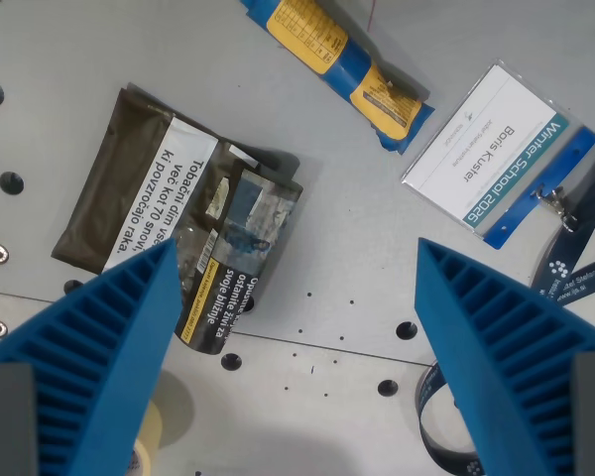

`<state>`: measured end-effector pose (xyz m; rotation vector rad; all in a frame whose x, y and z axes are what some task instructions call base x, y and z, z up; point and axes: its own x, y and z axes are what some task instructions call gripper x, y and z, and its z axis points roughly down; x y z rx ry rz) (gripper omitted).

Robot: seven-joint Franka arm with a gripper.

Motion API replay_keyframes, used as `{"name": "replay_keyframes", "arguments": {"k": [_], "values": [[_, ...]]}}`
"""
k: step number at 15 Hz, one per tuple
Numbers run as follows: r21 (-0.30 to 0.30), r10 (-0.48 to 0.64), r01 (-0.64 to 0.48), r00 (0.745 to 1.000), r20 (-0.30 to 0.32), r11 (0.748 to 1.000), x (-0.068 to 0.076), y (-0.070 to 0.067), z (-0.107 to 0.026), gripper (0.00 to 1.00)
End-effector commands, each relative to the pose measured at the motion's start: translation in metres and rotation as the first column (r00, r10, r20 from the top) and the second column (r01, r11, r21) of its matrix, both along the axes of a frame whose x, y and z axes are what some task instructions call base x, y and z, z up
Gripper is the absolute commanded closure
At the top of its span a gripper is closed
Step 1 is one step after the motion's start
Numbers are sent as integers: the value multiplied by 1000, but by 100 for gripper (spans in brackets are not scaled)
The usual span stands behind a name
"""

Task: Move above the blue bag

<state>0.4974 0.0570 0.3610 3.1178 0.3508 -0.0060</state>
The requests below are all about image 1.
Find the conference name badge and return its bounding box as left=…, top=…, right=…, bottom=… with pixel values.
left=401, top=59, right=595, bottom=250

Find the dark tobacco pouch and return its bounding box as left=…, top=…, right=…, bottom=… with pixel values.
left=51, top=83, right=304, bottom=356

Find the dark blue printed lanyard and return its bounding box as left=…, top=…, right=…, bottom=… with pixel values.
left=414, top=141, right=595, bottom=476

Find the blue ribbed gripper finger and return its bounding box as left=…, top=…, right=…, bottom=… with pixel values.
left=414, top=237, right=595, bottom=476
left=0, top=236, right=185, bottom=476

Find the roll of masking tape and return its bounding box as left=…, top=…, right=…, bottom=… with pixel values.
left=126, top=398, right=163, bottom=476

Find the blue and yellow snack bag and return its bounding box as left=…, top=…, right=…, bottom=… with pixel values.
left=238, top=0, right=436, bottom=156

